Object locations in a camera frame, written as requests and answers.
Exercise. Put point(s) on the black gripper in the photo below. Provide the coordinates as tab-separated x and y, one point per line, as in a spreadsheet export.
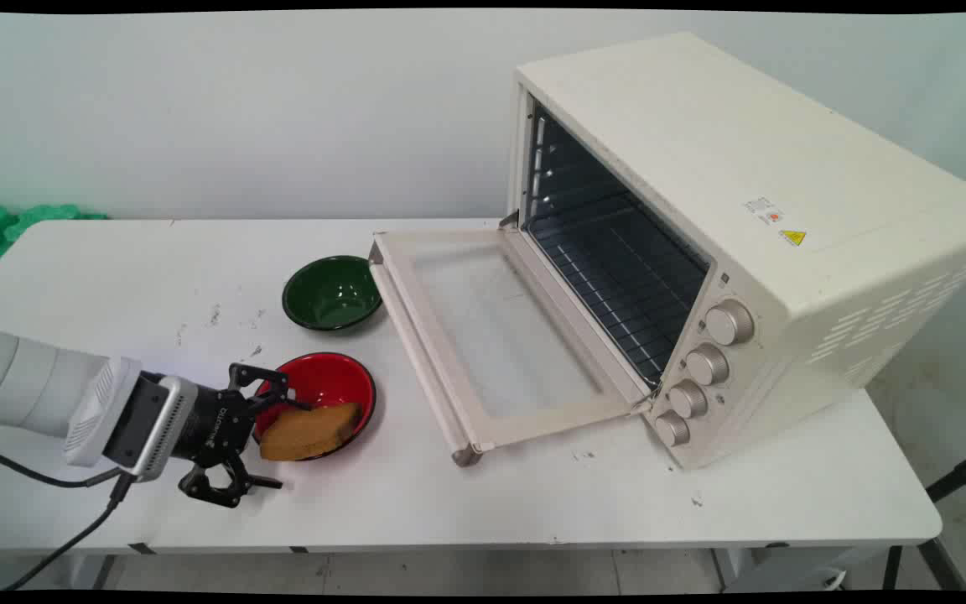
216	424

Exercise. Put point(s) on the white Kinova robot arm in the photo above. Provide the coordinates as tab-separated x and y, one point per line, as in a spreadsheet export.
26	382

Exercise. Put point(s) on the brown bread slice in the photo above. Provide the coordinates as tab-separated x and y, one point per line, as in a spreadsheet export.
307	432

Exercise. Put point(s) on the red bowl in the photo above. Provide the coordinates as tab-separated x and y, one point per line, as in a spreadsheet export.
328	382

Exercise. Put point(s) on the green bowl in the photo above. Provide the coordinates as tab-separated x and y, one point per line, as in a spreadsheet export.
332	289

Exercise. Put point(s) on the cream glass oven door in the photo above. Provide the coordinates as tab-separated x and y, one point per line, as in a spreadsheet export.
491	335

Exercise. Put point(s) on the green foam mat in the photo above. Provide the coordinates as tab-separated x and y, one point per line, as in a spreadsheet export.
5	226

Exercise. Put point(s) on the large silver oven knob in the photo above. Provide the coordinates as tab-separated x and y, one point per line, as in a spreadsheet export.
729	323

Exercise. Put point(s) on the white label sticker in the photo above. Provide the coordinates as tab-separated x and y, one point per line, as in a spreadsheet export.
762	210

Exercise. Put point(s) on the cream toaster oven body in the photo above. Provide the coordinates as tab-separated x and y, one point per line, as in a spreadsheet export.
751	151

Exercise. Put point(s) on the yellow warning sticker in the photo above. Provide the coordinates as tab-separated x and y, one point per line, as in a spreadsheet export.
792	237

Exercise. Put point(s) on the black tripod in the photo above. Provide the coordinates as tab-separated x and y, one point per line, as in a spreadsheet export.
957	478

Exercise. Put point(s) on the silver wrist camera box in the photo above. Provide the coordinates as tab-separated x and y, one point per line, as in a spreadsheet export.
160	428

